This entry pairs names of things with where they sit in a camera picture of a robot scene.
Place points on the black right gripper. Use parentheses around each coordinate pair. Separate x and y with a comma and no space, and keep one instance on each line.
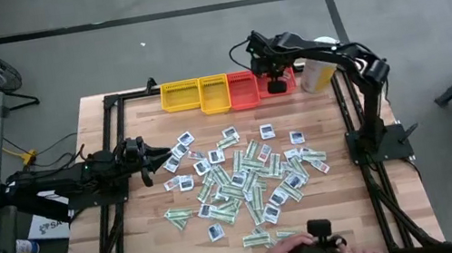
(267,57)

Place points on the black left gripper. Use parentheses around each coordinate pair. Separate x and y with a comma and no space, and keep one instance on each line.
(132,158)

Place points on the white packet dark print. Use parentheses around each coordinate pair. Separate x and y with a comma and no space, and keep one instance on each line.
(202,166)
(294,180)
(216,155)
(278,196)
(186,138)
(179,150)
(186,182)
(171,163)
(230,132)
(238,178)
(206,210)
(271,213)

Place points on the green striped bandage wrapper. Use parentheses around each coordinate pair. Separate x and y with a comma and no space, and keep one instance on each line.
(253,164)
(178,214)
(230,206)
(291,191)
(257,197)
(287,232)
(237,160)
(232,191)
(269,243)
(205,189)
(222,215)
(299,166)
(255,212)
(256,239)
(314,156)
(219,175)
(227,143)
(275,165)
(252,149)
(250,180)
(179,223)

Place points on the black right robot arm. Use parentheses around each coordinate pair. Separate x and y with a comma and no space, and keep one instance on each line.
(333,53)

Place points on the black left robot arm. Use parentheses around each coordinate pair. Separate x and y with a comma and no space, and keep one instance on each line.
(64,178)

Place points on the orange plastic basket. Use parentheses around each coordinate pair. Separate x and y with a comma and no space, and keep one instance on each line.
(291,85)
(243,93)

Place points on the white yellow wipes canister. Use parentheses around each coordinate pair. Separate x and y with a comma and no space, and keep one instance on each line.
(314,77)

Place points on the yellow plastic basket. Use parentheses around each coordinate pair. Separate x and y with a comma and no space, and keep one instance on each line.
(180,99)
(214,98)

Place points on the black table clamp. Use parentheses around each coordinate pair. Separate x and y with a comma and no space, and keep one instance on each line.
(150,85)

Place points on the small white packet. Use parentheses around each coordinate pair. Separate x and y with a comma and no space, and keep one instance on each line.
(219,196)

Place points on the white floor scrap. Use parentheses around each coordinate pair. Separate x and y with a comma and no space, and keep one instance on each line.
(142,44)

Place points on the black desk support bar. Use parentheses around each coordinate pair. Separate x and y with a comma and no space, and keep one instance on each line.
(44,212)

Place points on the yellow power plug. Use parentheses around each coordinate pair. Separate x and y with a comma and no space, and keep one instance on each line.
(28,156)

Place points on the white printed cardboard box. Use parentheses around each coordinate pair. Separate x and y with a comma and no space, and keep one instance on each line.
(47,227)

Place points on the black clamp lever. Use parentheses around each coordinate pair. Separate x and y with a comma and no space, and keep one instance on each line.
(410,131)

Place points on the white yellow can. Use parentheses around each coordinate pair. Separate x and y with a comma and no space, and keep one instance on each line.
(27,250)

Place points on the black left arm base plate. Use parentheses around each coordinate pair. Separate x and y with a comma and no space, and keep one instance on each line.
(100,201)

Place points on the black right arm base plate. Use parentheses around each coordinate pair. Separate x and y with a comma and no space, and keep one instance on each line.
(395,146)

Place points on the small black camera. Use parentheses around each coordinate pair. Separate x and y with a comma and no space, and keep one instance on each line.
(320,248)

